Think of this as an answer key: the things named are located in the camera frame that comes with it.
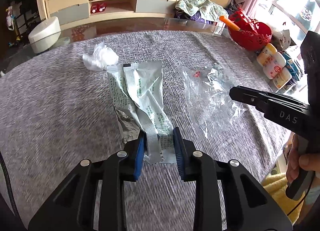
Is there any clear plastic bag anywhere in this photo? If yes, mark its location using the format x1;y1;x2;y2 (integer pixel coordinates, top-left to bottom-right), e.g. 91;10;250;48
180;63;246;139

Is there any grey-white foil pouch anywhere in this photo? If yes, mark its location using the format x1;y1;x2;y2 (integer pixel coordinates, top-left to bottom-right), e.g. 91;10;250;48
107;61;176;165

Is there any person's right hand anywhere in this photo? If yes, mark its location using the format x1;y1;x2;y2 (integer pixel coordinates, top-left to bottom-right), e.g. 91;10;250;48
286;134;320;183

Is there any yellow fluffy blanket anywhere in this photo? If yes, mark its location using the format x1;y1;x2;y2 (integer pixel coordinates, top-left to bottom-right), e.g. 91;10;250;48
261;173;304;214

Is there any white yellow-cap lotion bottle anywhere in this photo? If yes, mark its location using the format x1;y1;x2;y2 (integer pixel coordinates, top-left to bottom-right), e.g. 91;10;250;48
257;43;286;80

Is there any red plastic basket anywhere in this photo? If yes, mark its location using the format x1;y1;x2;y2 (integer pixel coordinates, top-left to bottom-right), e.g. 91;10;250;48
228;9;272;51

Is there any floral cloth pile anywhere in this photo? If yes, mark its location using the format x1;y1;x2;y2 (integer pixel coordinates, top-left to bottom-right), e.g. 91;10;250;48
175;0;228;22

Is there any crumpled white tissue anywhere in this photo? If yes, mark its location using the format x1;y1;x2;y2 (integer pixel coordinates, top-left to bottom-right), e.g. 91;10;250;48
82;42;119;71

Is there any white round stool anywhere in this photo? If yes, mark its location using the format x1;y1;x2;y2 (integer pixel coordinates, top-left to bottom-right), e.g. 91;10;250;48
28;16;61;54

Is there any orange handle tool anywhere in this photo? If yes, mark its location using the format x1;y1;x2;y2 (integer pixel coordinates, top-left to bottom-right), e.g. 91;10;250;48
219;15;240;31

